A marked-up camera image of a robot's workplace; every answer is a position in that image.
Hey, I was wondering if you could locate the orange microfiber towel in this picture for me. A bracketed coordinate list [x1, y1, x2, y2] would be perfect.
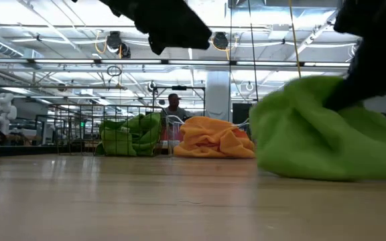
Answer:
[173, 116, 256, 159]
[231, 128, 249, 140]

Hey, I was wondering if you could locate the black wire basket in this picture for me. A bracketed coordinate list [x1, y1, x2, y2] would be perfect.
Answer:
[48, 103, 168, 157]

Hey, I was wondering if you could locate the black screen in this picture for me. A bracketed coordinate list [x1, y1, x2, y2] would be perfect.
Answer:
[232, 102, 253, 125]

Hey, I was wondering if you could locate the black coiled cable loop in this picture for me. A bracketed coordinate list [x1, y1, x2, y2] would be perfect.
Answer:
[106, 64, 123, 77]

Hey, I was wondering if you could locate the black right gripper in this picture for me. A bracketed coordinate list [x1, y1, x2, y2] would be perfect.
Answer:
[322, 32, 386, 112]

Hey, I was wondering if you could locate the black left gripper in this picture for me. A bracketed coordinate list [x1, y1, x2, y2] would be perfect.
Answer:
[133, 0, 213, 56]

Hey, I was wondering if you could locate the black hanging cable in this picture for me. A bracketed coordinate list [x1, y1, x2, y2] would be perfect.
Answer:
[247, 0, 259, 103]

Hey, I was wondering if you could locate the white robot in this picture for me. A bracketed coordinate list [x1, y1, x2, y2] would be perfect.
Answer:
[0, 92, 18, 135]

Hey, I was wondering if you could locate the clear plastic basket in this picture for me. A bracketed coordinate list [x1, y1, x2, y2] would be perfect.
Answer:
[165, 114, 251, 158]

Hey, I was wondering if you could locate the person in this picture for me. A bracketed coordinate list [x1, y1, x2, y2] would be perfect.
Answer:
[161, 92, 194, 122]

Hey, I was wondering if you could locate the long ceiling light strip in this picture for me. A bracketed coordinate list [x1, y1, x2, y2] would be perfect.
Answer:
[0, 57, 351, 68]

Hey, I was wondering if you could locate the green microfiber towel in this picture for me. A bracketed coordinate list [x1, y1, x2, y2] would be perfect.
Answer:
[249, 76, 386, 181]
[94, 112, 163, 157]

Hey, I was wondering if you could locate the black ceiling cable reel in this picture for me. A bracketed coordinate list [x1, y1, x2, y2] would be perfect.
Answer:
[106, 30, 123, 50]
[212, 31, 229, 50]

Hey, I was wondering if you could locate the white building column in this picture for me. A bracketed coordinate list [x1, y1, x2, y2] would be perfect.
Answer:
[205, 70, 233, 122]

